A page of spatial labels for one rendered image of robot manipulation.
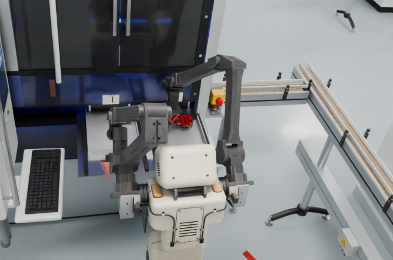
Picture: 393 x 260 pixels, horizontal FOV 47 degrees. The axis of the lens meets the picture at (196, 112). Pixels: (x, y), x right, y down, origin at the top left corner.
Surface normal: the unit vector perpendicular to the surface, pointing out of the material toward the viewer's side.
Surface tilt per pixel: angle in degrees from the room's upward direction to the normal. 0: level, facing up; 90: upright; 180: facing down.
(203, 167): 47
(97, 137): 0
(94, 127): 0
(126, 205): 82
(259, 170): 0
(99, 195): 90
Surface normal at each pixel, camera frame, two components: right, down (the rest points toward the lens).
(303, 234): 0.12, -0.77
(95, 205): 0.22, 0.63
